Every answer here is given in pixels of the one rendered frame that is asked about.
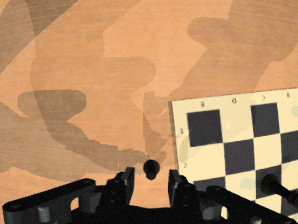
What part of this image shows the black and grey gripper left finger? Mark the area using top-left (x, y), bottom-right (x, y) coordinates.
top-left (2, 167), bottom-right (135, 224)

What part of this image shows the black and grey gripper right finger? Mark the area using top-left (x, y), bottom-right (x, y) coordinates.
top-left (168, 169), bottom-right (298, 224)

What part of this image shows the black and cream chessboard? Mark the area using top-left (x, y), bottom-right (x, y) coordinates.
top-left (171, 88), bottom-right (298, 222)

